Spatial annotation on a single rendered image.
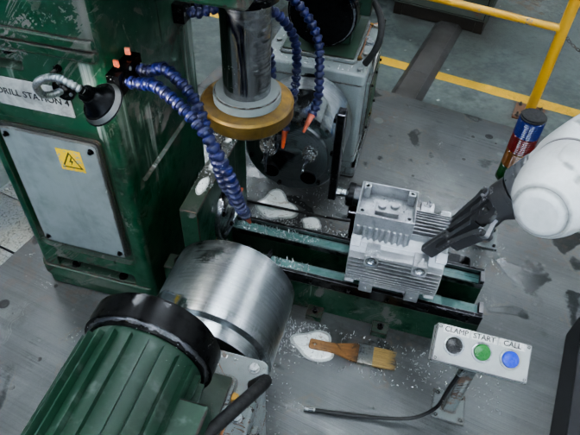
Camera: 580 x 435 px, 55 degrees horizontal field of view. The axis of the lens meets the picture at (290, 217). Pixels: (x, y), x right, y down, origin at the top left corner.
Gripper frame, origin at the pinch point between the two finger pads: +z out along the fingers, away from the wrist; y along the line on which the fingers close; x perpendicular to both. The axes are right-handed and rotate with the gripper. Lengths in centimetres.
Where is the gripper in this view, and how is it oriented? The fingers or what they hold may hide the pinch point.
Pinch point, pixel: (438, 243)
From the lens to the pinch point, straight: 117.1
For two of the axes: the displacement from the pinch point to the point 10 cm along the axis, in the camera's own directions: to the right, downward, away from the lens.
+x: 8.2, 5.3, 2.3
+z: -5.1, 4.9, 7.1
